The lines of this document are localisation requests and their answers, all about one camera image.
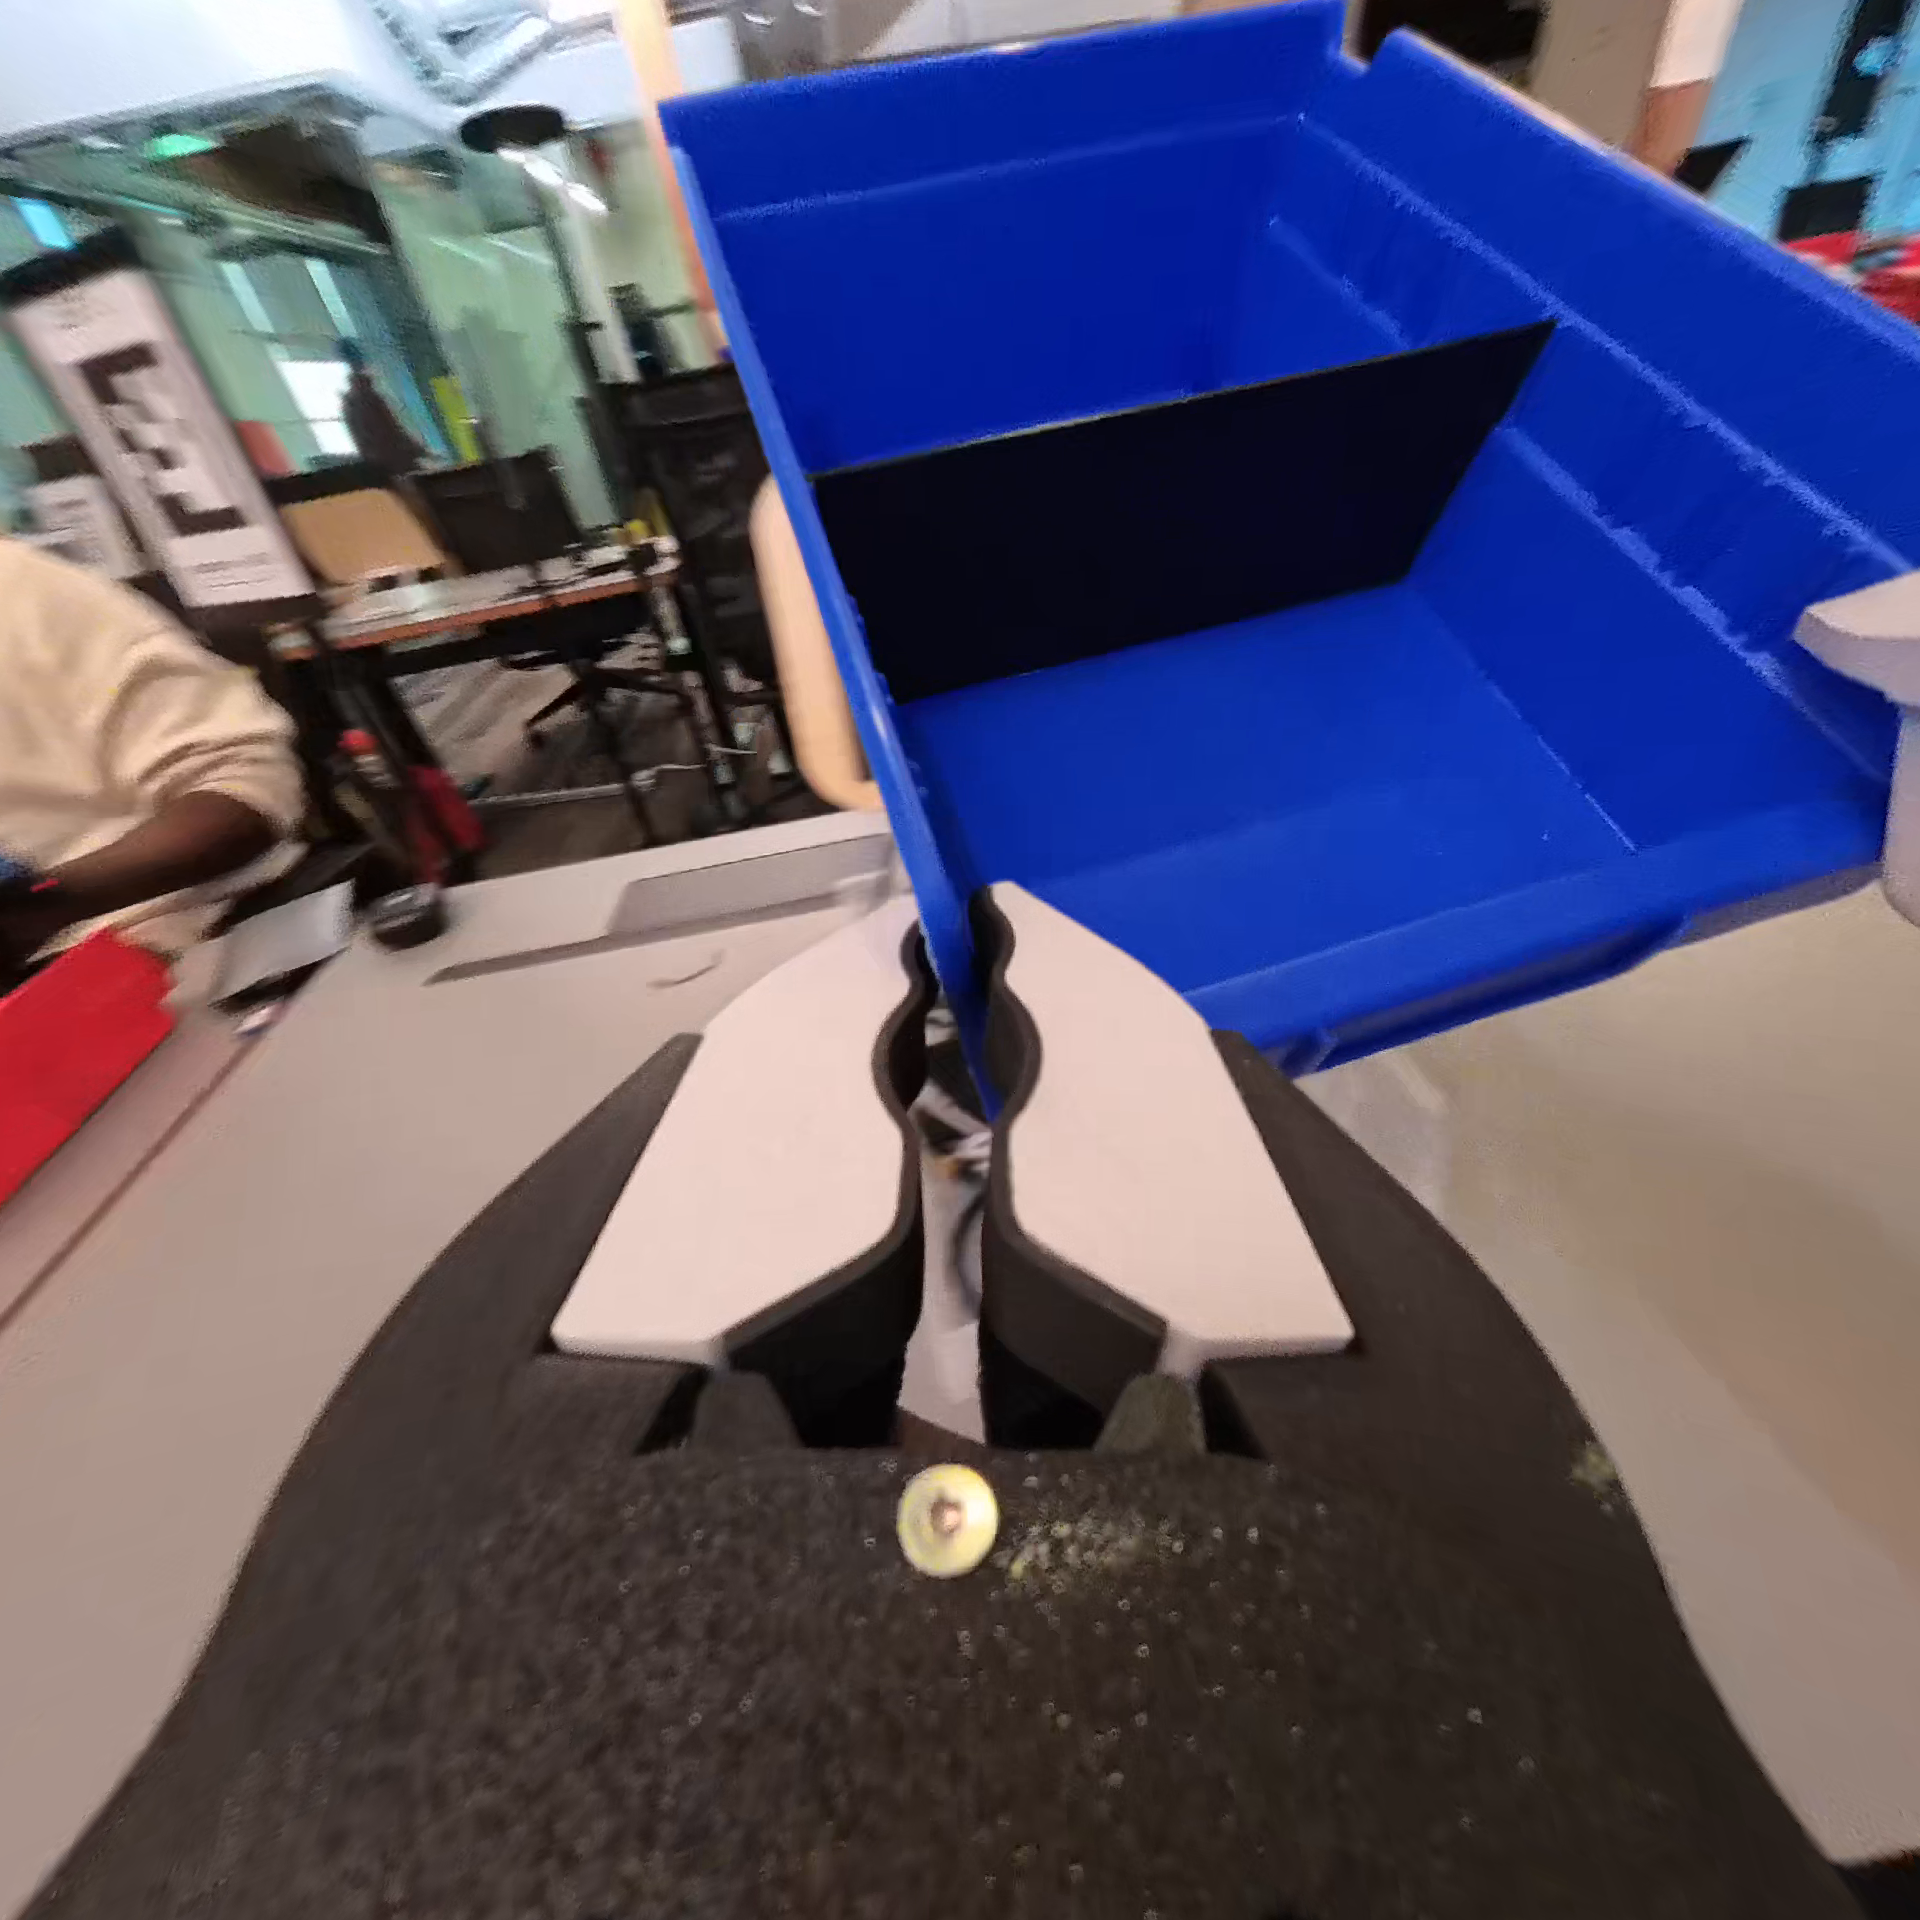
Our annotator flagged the black bin divider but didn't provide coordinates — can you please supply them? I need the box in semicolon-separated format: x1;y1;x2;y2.
808;320;1555;703

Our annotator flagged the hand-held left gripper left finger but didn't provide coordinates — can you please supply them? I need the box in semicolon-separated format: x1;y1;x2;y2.
547;924;928;1448

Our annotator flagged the blue storage bin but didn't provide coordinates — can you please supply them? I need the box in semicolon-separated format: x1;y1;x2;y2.
656;0;1920;1119

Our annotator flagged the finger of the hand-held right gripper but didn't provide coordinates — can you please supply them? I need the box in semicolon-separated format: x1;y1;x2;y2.
1791;571;1920;707
1879;701;1920;924

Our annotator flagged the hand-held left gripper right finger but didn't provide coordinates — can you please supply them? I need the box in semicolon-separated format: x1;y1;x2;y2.
977;883;1355;1448

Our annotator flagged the printed marker sign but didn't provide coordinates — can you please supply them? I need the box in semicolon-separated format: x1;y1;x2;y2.
7;282;313;606

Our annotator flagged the grey desk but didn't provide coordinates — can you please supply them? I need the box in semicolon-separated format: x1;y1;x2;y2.
0;808;1920;1862

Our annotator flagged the wooden top work table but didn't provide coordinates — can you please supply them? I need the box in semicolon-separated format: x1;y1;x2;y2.
266;544;711;847

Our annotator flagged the red storage bin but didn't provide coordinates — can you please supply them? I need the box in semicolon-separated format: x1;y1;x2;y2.
0;930;175;1205

